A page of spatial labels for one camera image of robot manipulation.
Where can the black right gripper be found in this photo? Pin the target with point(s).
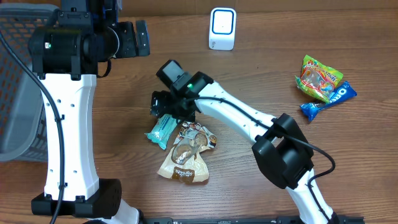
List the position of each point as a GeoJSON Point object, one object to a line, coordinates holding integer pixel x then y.
{"type": "Point", "coordinates": [158, 104]}

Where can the green Haribo candy bag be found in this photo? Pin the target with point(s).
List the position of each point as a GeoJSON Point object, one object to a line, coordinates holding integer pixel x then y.
{"type": "Point", "coordinates": [318, 80]}

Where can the beige cookie bag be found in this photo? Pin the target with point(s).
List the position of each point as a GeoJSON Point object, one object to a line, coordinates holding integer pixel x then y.
{"type": "Point", "coordinates": [184, 161]}

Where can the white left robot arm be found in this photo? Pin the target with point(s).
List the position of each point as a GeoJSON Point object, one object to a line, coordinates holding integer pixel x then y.
{"type": "Point", "coordinates": [65, 56]}

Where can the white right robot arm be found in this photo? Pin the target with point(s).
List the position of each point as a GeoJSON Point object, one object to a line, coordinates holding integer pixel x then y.
{"type": "Point", "coordinates": [282, 152]}

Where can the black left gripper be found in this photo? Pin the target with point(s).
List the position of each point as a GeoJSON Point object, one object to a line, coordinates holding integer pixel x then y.
{"type": "Point", "coordinates": [127, 30]}

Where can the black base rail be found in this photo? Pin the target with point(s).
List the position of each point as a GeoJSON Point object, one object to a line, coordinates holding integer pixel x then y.
{"type": "Point", "coordinates": [278, 220]}

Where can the blue Oreo pack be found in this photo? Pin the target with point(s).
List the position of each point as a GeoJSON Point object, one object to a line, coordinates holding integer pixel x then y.
{"type": "Point", "coordinates": [343, 93]}

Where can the white barcode scanner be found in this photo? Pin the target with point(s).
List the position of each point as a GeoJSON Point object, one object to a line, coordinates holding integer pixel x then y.
{"type": "Point", "coordinates": [222, 29]}

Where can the light teal snack bar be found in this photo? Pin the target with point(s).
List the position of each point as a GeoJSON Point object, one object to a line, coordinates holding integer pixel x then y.
{"type": "Point", "coordinates": [162, 130]}

